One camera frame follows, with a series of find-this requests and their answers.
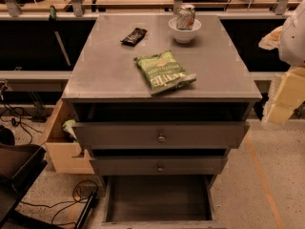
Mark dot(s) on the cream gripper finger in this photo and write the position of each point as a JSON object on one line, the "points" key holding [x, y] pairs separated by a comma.
{"points": [[271, 40], [289, 95]]}

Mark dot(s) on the silver green 7up can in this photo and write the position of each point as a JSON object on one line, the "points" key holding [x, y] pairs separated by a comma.
{"points": [[185, 17]]}

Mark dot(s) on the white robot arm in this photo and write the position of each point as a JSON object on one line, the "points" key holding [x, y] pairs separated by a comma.
{"points": [[289, 39]]}

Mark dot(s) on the white ceramic bowl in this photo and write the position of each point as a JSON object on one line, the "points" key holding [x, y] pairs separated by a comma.
{"points": [[184, 36]]}

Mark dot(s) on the green kettle chips bag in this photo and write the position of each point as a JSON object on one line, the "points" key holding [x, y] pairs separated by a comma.
{"points": [[163, 73]]}

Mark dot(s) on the grey metal drawer cabinet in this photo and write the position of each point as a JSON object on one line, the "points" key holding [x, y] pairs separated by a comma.
{"points": [[158, 117]]}

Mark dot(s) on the black snack bar wrapper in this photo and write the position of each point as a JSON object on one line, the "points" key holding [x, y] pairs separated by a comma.
{"points": [[134, 37]]}

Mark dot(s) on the middle grey drawer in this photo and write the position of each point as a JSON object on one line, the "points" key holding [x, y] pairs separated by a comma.
{"points": [[158, 165]]}

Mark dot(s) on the open bottom grey drawer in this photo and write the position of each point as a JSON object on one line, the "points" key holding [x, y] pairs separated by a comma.
{"points": [[159, 202]]}

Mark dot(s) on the top grey drawer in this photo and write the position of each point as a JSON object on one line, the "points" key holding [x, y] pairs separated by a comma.
{"points": [[160, 135]]}

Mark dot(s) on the green packet in wooden box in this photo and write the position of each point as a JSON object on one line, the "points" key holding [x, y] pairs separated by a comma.
{"points": [[68, 130]]}

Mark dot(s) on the light wooden box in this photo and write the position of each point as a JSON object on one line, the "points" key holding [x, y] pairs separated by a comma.
{"points": [[67, 157]]}

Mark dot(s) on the green handled screwdriver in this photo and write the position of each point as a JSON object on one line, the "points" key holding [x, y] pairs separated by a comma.
{"points": [[52, 15]]}

